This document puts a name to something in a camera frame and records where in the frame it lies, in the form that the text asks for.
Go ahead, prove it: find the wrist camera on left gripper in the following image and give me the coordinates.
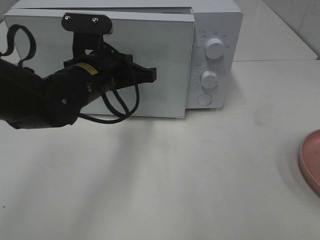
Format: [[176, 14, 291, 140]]
[[61, 12, 113, 59]]

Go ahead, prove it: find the pink round plate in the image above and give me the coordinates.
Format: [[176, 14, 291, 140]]
[[298, 129, 320, 196]]

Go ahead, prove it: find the white microwave door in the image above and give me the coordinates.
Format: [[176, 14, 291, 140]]
[[4, 8, 194, 118]]

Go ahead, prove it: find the white microwave oven body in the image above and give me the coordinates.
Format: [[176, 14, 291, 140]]
[[10, 5, 243, 110]]

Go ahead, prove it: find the upper white power knob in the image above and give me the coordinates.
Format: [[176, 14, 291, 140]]
[[204, 37, 225, 60]]

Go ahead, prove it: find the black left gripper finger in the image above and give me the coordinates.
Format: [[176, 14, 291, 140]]
[[129, 62, 157, 85]]

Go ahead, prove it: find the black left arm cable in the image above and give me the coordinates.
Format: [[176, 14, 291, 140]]
[[0, 24, 141, 125]]

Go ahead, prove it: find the white timer knob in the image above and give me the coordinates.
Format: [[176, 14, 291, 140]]
[[200, 70, 218, 89]]

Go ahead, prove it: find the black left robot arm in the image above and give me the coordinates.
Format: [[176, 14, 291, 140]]
[[0, 51, 157, 129]]

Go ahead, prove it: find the round white door button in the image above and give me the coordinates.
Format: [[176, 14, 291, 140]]
[[197, 93, 213, 106]]

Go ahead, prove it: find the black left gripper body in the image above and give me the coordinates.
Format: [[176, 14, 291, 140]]
[[44, 48, 133, 125]]

